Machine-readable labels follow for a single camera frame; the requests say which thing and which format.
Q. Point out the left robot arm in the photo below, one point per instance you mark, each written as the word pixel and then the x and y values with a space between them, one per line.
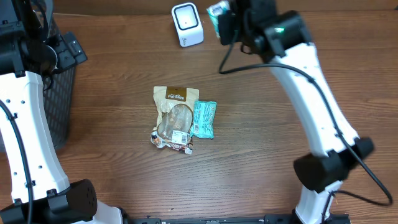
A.
pixel 41 191

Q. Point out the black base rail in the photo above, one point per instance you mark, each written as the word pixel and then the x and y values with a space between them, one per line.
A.
pixel 211 221

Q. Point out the teal tissue pack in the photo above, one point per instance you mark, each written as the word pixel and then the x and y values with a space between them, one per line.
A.
pixel 216 10

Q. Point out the white barcode scanner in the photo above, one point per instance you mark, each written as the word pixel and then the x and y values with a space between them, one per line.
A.
pixel 188 24

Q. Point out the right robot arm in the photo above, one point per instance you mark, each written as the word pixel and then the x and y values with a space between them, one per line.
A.
pixel 286 48

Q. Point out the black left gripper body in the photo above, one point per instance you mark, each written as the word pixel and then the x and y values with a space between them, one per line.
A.
pixel 66 58

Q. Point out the teal white snack packet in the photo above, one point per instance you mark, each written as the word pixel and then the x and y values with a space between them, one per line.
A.
pixel 203 118

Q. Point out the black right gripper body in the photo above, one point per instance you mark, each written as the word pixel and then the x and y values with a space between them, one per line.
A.
pixel 226 23

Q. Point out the brown snack packet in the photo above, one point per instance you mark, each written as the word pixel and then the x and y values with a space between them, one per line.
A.
pixel 175 117

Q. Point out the grey plastic mesh basket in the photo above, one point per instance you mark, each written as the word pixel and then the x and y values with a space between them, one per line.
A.
pixel 57 102

